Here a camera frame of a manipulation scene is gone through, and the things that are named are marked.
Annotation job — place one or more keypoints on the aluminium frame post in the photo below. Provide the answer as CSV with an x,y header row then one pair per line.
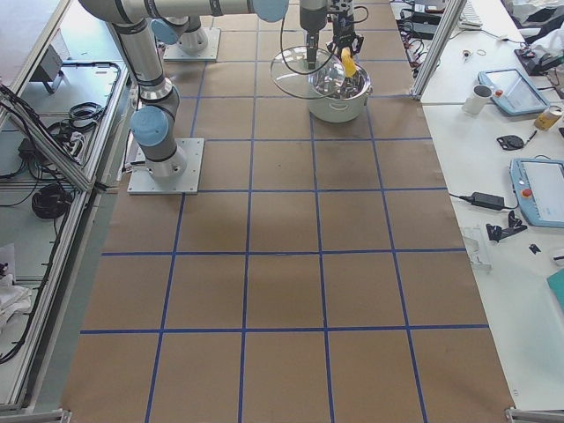
x,y
441,38

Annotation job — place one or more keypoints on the blue teach pendant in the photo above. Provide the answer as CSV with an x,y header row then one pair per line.
x,y
538,185
518,96

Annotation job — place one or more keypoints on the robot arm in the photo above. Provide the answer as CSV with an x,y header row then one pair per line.
x,y
314,16
153,124

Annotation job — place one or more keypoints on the black power brick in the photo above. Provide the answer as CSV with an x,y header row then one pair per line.
x,y
488,201

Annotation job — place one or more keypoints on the pale green cooking pot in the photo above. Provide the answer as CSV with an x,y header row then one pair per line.
x,y
347,103

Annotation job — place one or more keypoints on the upper blue teach pendant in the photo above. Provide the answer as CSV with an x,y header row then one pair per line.
x,y
518,96

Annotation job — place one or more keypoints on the grey box on shelf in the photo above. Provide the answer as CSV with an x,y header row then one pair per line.
x,y
49,70

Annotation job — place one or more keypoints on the yellow corn cob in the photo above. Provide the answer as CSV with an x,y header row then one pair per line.
x,y
346,58

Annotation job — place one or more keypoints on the lower blue teach pendant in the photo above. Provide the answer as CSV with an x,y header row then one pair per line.
x,y
538,185

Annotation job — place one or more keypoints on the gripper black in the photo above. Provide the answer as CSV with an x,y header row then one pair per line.
x,y
344,27
309,19

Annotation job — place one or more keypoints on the yellow can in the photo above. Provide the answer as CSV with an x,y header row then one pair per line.
x,y
548,118

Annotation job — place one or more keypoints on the black round gadget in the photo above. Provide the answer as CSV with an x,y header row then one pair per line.
x,y
510,142

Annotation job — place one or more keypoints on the glass pot lid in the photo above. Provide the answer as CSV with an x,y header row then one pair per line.
x,y
291,73

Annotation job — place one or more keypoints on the white mug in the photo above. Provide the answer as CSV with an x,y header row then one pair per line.
x,y
479,96

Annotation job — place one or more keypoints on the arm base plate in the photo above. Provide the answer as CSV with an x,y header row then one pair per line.
x,y
201,45
179,174

